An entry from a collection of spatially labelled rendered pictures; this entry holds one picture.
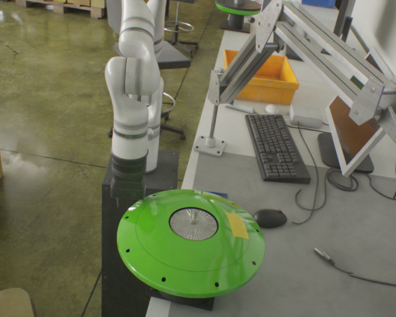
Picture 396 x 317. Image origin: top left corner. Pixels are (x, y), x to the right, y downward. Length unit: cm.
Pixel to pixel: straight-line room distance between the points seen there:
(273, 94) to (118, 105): 116
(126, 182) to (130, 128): 14
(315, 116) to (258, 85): 28
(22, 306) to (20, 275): 94
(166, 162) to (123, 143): 65
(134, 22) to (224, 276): 52
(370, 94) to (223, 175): 69
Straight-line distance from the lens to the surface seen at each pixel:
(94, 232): 250
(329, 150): 165
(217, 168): 141
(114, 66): 83
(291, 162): 149
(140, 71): 82
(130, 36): 88
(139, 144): 89
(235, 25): 298
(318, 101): 207
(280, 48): 114
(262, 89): 191
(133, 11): 93
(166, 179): 144
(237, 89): 131
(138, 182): 95
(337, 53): 89
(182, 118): 369
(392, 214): 145
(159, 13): 111
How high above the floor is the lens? 169
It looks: 31 degrees down
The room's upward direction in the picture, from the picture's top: 8 degrees clockwise
